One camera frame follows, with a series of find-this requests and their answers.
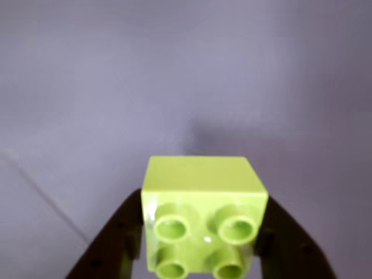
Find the green lego block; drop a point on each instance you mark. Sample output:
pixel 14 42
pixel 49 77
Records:
pixel 200 186

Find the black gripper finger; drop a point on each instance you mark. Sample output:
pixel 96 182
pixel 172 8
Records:
pixel 113 247
pixel 290 250

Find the grey table mat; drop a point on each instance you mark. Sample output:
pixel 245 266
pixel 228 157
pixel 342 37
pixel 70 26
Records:
pixel 203 72
pixel 23 232

